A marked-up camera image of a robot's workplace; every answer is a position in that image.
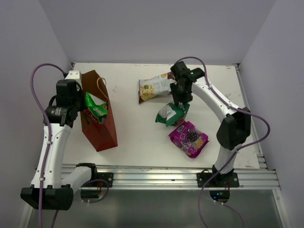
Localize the dark green snack bag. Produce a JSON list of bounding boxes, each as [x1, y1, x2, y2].
[[155, 102, 190, 127]]

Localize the green white chips bag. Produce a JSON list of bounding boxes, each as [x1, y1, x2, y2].
[[84, 92, 108, 124]]

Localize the red brown paper bag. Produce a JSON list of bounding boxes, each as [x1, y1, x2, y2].
[[80, 70, 118, 152]]

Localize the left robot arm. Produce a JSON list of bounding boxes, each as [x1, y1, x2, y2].
[[20, 79, 99, 210]]

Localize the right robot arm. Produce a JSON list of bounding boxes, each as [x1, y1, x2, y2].
[[170, 60, 251, 187]]

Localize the brown yellow chips bag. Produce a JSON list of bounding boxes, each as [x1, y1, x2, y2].
[[138, 72, 175, 104]]

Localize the purple candy bag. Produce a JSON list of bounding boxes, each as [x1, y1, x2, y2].
[[169, 121, 209, 159]]

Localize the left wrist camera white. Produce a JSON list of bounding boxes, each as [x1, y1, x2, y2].
[[65, 70, 82, 83]]

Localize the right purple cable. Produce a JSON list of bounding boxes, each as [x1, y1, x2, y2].
[[177, 56, 271, 228]]

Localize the purple cable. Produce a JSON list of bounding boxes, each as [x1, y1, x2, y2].
[[177, 56, 271, 228], [30, 63, 68, 228]]

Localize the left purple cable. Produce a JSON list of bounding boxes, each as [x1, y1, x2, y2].
[[30, 63, 68, 228]]

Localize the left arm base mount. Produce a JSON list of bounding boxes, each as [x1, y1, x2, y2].
[[90, 172, 114, 190]]

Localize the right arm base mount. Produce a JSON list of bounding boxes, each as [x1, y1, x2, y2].
[[196, 170, 240, 188]]

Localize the aluminium rail frame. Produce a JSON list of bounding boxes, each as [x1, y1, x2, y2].
[[34, 63, 282, 190]]

